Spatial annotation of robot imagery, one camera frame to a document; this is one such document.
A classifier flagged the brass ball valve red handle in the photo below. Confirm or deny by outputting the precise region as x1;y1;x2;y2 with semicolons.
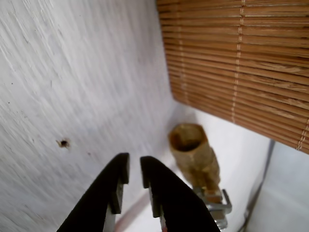
115;123;232;232

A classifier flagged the slatted wooden box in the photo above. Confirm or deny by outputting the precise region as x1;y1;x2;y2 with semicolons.
156;0;309;155

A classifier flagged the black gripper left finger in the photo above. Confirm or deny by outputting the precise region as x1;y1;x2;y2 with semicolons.
56;152;130;232

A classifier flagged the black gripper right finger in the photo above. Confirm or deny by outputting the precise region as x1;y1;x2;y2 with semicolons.
140;156;221;232

